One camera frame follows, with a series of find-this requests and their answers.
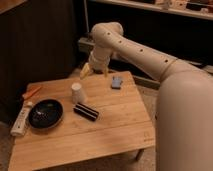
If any wooden low table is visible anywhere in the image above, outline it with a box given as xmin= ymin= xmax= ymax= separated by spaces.
xmin=8 ymin=71 xmax=155 ymax=171

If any wooden shelf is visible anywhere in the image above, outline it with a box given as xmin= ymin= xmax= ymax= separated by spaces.
xmin=89 ymin=0 xmax=213 ymax=21

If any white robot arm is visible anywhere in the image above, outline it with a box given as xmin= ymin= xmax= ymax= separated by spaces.
xmin=80 ymin=22 xmax=213 ymax=171

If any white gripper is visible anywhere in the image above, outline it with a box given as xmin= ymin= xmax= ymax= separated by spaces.
xmin=80 ymin=53 xmax=110 ymax=79

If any small blue object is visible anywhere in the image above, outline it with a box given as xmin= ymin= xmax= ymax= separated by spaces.
xmin=111 ymin=76 xmax=122 ymax=89

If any vertical metal pole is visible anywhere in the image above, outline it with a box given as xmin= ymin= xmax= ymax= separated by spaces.
xmin=83 ymin=0 xmax=92 ymax=40

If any black striped block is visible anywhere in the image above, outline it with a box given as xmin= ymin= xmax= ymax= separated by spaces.
xmin=73 ymin=103 xmax=99 ymax=121

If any white paper cup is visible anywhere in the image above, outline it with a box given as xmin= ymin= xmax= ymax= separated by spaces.
xmin=71 ymin=82 xmax=86 ymax=104

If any orange marker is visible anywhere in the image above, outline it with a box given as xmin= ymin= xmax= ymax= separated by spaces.
xmin=22 ymin=86 xmax=42 ymax=100

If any black bowl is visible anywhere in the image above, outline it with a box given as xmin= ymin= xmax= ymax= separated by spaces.
xmin=28 ymin=99 xmax=63 ymax=129

